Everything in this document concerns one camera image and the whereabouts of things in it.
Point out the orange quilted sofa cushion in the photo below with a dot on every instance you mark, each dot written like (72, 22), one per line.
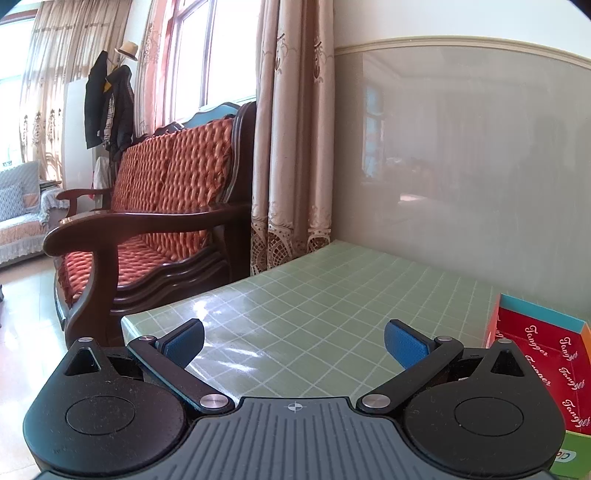
(171, 180)

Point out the beige patterned curtain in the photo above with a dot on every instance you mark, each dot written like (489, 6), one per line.
(51, 69)

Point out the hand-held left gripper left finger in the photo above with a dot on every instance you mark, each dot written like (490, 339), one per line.
(182, 344)

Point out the black hanging coat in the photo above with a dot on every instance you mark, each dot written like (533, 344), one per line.
(94, 101)

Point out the grey covered sofa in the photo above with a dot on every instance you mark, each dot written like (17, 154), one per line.
(25, 230)

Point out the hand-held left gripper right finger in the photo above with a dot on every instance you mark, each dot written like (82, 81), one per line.
(406, 344)

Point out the red cardboard box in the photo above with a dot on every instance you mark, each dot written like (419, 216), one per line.
(547, 364)

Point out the grey patterned pillow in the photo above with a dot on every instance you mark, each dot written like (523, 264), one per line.
(10, 202)

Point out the beige embroidered curtain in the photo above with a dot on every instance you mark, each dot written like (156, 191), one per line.
(291, 138)

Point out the dark wooden sofa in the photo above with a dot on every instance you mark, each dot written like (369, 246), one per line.
(147, 230)

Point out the green checkered tablecloth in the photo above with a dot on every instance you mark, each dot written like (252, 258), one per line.
(323, 300)

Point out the dark hanging jacket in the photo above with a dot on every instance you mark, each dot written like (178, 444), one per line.
(121, 115)

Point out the window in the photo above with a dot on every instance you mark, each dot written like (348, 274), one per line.
(217, 50)

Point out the straw hat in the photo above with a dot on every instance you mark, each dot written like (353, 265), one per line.
(127, 50)

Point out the pink sheer curtain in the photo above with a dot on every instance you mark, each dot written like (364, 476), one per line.
(154, 69)

